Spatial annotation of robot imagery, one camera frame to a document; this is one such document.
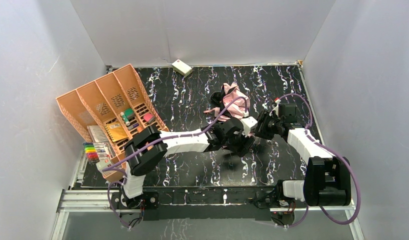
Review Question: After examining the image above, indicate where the pink eraser block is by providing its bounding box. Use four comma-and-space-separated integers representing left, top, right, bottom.
142, 112, 156, 125

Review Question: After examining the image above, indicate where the yellow notebook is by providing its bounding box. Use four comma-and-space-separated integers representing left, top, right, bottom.
104, 121, 128, 143

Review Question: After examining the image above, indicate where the white small box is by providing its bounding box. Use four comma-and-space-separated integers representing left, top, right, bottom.
171, 59, 193, 77

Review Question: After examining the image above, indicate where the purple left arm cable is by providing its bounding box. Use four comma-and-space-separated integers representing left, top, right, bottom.
101, 96, 249, 229

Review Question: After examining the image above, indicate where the colourful marker set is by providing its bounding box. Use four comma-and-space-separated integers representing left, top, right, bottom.
83, 142, 100, 164

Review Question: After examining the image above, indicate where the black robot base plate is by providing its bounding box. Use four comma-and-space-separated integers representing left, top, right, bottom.
110, 186, 306, 224

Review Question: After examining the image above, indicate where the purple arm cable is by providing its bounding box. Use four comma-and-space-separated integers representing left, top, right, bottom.
277, 93, 362, 229
101, 96, 249, 229

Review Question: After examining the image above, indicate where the orange plastic desk organizer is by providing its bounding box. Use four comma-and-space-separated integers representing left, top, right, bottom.
56, 64, 169, 167

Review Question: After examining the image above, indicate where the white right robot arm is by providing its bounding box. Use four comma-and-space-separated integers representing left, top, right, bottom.
254, 103, 352, 207

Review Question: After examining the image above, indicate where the white paper pad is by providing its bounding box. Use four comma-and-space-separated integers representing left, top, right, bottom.
87, 125, 108, 143

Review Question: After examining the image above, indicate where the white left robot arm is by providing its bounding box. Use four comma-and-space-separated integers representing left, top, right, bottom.
122, 117, 258, 200

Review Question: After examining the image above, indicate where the aluminium frame rail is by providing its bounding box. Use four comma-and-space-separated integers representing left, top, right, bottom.
52, 141, 363, 240

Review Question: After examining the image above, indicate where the black and pink folding umbrella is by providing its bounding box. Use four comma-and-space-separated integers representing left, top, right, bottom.
204, 82, 250, 122

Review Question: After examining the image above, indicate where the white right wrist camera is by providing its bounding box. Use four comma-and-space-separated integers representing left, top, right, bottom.
269, 97, 281, 117

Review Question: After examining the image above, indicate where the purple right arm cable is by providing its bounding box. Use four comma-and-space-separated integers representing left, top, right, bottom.
277, 93, 362, 229

